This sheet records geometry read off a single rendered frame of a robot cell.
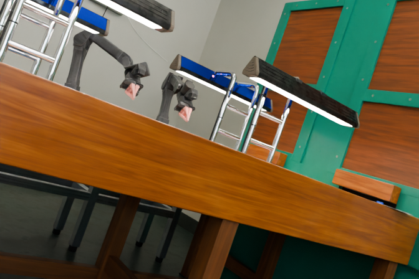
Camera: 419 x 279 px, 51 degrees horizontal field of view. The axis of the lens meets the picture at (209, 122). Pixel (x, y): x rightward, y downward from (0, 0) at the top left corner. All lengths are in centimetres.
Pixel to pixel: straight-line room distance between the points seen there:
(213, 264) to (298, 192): 34
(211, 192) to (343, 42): 151
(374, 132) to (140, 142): 136
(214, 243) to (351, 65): 142
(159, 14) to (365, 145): 120
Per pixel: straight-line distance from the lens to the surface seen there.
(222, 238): 124
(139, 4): 134
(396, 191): 197
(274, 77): 162
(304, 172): 232
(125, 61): 229
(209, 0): 480
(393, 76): 222
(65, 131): 97
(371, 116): 219
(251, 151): 255
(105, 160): 100
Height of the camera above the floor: 74
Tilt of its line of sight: 4 degrees up
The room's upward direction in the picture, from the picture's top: 20 degrees clockwise
